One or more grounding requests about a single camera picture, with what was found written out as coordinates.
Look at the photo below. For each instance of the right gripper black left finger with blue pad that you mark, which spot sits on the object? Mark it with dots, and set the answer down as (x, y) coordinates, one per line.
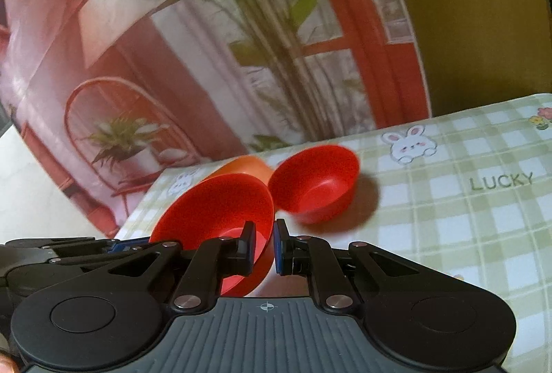
(191, 281)

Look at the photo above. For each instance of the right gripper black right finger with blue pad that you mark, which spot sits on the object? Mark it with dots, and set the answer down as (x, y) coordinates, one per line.
(338, 279)

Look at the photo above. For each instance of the red plastic bowl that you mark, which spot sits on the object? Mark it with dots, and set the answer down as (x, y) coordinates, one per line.
(316, 184)
(219, 207)

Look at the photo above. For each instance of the orange plastic plate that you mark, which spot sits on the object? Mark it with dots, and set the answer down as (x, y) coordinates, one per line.
(247, 164)

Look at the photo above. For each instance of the green plaid bunny tablecloth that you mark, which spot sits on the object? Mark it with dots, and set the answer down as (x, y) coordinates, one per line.
(478, 209)

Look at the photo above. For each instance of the printed room scene backdrop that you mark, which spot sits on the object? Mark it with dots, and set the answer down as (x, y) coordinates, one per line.
(109, 93)

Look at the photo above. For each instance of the yellow wooden panel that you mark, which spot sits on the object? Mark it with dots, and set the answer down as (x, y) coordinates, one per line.
(478, 52)

